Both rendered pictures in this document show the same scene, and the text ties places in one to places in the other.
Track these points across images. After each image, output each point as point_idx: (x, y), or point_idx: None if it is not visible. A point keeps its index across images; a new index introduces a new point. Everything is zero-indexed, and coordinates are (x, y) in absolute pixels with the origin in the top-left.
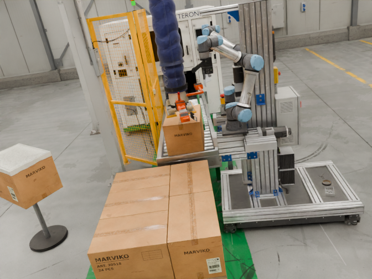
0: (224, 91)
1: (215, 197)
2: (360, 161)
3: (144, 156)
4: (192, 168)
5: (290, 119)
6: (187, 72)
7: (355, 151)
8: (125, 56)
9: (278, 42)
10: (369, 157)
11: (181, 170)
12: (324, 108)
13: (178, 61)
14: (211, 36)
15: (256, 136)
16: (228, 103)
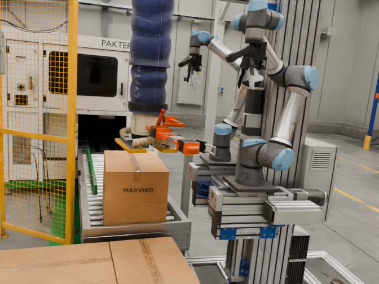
0: (216, 128)
1: None
2: (342, 254)
3: (34, 227)
4: (152, 249)
5: (322, 180)
6: (111, 121)
7: (329, 241)
8: (31, 78)
9: (194, 119)
10: (348, 249)
11: (133, 253)
12: None
13: (165, 63)
14: None
15: (283, 199)
16: (247, 139)
